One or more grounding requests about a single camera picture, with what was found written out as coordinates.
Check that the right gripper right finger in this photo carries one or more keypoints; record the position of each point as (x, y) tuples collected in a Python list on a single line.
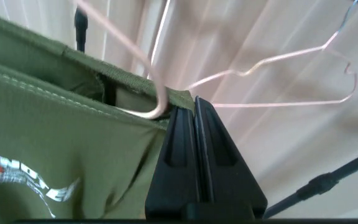
[(228, 180)]

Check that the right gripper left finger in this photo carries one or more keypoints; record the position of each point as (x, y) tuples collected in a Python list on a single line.
[(176, 174)]

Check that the beige curtain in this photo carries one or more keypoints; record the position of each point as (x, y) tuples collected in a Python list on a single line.
[(259, 140)]

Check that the green long-sleeved shirt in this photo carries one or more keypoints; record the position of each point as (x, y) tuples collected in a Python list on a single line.
[(57, 124)]

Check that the pink clothes hanger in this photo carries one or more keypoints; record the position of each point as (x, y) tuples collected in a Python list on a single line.
[(129, 46), (322, 47)]

